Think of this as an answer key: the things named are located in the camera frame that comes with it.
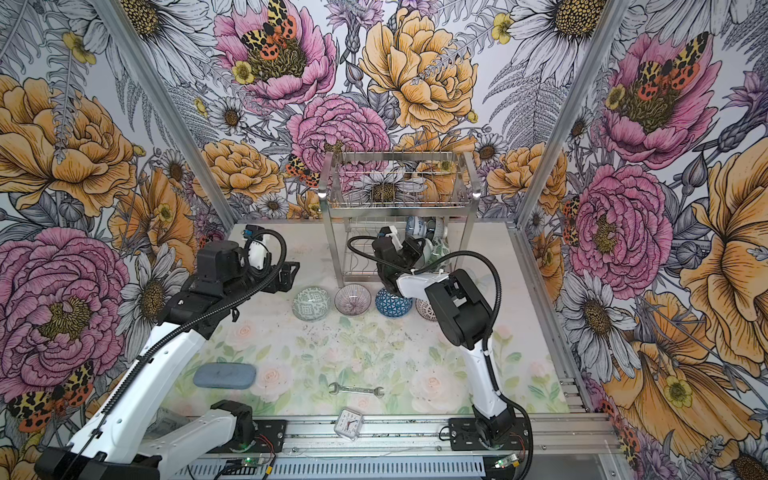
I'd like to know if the steel two-tier dish rack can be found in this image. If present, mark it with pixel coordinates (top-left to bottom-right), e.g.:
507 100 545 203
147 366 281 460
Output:
318 151 482 287

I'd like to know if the black corrugated cable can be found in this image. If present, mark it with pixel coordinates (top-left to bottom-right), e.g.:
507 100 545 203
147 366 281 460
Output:
59 227 288 466
346 235 535 480

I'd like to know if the white slotted cable duct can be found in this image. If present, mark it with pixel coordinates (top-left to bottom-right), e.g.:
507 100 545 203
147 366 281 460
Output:
222 456 486 479

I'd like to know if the blue floral bowl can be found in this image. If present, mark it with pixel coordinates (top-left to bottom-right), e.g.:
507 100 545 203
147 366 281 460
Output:
406 216 429 239

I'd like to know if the left black corrugated cable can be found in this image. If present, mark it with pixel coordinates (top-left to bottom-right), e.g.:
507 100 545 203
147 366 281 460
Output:
59 227 288 466

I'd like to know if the right aluminium corner post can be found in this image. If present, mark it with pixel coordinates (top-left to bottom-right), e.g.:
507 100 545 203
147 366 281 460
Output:
515 0 629 230

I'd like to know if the mint green striped bowl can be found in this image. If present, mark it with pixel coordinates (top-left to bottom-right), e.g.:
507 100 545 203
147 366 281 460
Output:
421 238 434 266

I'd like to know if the blue geometric pattern bowl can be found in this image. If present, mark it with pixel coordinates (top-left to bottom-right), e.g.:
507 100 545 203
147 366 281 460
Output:
374 288 413 318

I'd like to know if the right green circuit board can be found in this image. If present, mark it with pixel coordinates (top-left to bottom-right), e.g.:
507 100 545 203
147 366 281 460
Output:
494 453 521 469

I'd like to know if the pink striped bowl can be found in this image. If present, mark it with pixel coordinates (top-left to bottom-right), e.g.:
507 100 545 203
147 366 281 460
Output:
334 284 372 317

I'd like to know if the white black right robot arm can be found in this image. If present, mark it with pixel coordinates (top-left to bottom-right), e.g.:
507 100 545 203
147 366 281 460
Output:
371 227 517 447

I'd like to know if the small white square clock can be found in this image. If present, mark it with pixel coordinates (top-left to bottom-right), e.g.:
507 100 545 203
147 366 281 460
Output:
334 408 364 441

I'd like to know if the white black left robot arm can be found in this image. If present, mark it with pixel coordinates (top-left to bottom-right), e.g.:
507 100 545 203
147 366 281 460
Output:
34 229 300 479

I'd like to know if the right black corrugated cable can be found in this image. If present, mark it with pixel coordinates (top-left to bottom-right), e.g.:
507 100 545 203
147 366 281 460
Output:
346 235 535 480

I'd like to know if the green leaf pattern bowl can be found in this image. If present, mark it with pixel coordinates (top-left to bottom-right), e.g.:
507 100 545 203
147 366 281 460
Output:
426 240 450 264

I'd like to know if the dark grey patterned bowl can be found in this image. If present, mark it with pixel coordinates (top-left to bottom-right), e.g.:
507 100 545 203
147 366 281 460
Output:
425 217 448 242

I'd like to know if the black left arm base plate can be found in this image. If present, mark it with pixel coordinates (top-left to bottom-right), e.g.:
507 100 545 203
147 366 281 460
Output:
238 419 288 454

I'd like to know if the pale green patterned bowl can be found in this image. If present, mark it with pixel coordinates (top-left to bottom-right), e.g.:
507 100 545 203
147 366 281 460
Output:
292 286 331 322

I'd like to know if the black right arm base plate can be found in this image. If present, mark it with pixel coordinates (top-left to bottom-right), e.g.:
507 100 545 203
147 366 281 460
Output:
448 416 532 452

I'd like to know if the aluminium front rail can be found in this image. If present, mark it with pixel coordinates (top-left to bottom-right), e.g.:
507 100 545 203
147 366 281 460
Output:
245 412 619 459

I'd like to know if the steel open-end wrench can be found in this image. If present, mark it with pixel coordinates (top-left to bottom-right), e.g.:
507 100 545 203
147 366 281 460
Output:
328 382 385 398

